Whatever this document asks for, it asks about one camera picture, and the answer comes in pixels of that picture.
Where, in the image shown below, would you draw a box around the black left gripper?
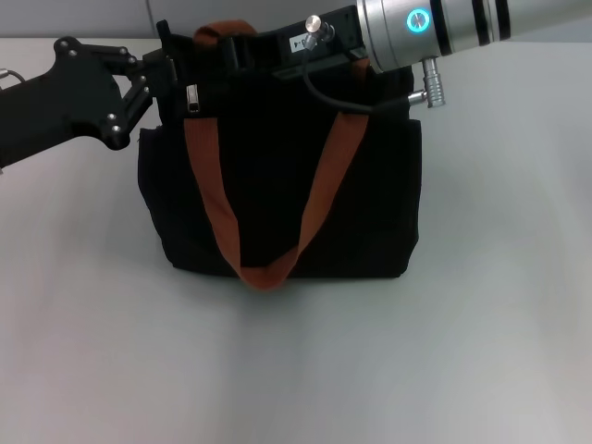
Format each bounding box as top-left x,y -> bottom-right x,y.
0,35 -> 179,169

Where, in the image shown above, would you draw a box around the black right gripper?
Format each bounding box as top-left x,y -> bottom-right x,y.
217,4 -> 374,82

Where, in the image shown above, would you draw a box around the silver metal zipper pull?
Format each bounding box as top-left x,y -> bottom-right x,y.
185,83 -> 204,115

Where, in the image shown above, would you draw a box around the black fabric bag orange handles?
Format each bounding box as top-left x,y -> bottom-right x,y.
137,18 -> 425,291

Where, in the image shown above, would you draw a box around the right gripper cable with connectors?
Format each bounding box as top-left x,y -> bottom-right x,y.
302,13 -> 441,115

